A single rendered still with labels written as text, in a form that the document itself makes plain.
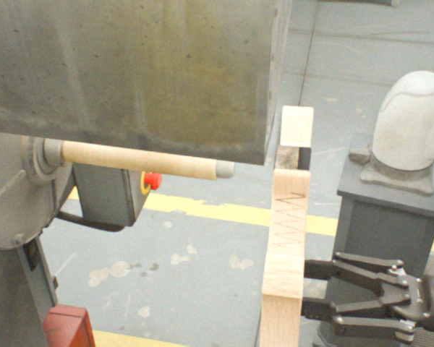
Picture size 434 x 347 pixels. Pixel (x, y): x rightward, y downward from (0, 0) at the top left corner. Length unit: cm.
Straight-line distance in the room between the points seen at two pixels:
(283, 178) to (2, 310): 56
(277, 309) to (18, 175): 33
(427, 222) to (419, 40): 249
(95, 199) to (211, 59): 67
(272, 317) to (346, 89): 266
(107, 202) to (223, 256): 125
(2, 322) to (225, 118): 72
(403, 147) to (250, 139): 104
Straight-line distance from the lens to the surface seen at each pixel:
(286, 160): 68
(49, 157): 67
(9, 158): 64
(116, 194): 98
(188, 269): 217
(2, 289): 102
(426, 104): 138
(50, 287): 124
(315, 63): 349
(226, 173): 62
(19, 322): 110
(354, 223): 154
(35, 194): 70
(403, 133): 140
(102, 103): 42
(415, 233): 154
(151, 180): 103
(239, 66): 37
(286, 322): 67
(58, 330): 130
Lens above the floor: 165
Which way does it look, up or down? 39 degrees down
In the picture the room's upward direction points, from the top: straight up
